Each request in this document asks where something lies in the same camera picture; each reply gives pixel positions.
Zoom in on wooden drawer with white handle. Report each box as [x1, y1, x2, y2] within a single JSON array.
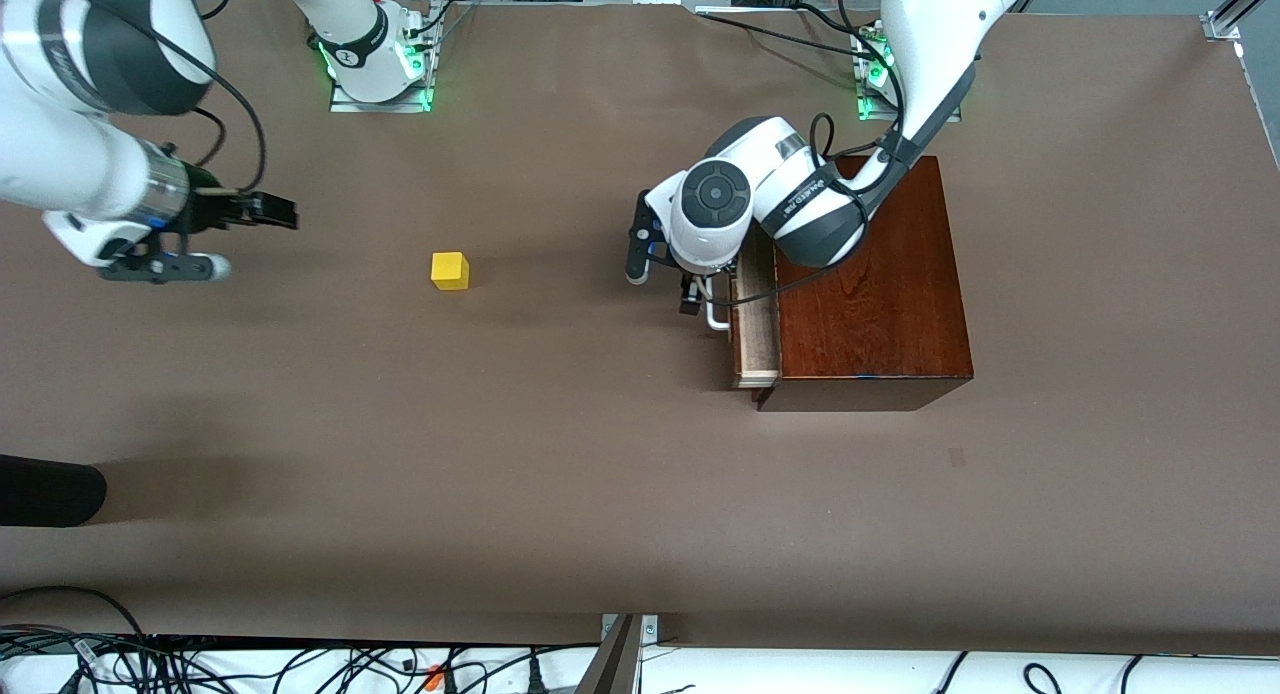
[[705, 229, 782, 390]]

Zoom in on dark wooden drawer cabinet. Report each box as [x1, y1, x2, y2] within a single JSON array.
[[752, 155, 974, 413]]

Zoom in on black cylindrical object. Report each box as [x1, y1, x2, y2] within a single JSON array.
[[0, 454, 108, 528]]

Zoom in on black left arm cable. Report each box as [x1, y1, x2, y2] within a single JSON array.
[[735, 0, 908, 307]]

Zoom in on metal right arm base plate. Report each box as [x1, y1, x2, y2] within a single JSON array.
[[330, 4, 436, 113]]

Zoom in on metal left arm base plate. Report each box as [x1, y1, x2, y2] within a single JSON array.
[[855, 34, 966, 123]]

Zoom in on long black table cable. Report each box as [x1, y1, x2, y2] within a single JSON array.
[[695, 12, 871, 60]]

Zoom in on short black table cable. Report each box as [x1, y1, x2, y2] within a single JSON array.
[[795, 2, 876, 37]]

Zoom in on aluminium frame post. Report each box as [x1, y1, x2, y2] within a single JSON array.
[[575, 614, 661, 694]]

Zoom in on black arched cable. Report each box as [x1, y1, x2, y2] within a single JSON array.
[[0, 586, 146, 640]]

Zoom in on tangled black cables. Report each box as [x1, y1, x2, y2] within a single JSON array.
[[0, 629, 601, 694]]

